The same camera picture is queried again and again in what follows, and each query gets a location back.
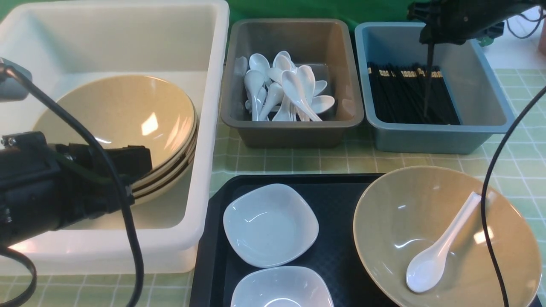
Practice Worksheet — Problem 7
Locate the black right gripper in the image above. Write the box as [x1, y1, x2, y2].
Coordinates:
[407, 0, 545, 45]

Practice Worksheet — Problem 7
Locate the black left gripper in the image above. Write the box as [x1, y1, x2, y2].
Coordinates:
[0, 131, 153, 248]

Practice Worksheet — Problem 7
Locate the black chopstick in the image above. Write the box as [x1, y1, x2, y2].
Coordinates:
[424, 43, 435, 119]

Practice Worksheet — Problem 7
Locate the tan noodle bowl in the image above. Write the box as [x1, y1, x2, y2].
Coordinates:
[353, 166, 542, 307]

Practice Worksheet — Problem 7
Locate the white square dish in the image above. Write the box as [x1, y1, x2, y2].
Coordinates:
[223, 183, 319, 269]
[231, 266, 334, 307]

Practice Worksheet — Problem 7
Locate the white soup spoon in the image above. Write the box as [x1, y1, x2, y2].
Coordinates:
[406, 192, 482, 293]

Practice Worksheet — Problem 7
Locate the top tan stacked bowl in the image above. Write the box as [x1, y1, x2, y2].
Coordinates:
[57, 75, 199, 169]

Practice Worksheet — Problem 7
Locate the pile of black chopsticks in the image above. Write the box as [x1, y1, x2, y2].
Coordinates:
[367, 62, 462, 125]

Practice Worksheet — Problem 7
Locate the blue plastic bin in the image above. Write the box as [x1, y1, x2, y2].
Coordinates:
[354, 23, 515, 155]

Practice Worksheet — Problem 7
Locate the green fabric backdrop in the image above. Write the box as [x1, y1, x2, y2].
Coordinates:
[0, 0, 427, 32]

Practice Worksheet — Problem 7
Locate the grey plastic bin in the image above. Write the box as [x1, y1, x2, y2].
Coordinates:
[220, 19, 365, 148]

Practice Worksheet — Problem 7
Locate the stack of tan bowls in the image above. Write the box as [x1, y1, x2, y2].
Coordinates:
[128, 111, 198, 206]

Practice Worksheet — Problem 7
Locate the green checkered tablecloth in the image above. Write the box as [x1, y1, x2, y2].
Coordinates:
[0, 69, 546, 307]

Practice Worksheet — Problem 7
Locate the pile of white spoons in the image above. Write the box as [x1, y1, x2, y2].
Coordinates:
[235, 50, 335, 122]

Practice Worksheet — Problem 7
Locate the large white plastic tub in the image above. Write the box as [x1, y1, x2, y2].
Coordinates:
[0, 0, 229, 276]

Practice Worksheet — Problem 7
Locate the black plastic tray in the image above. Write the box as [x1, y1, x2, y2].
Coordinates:
[189, 174, 400, 307]

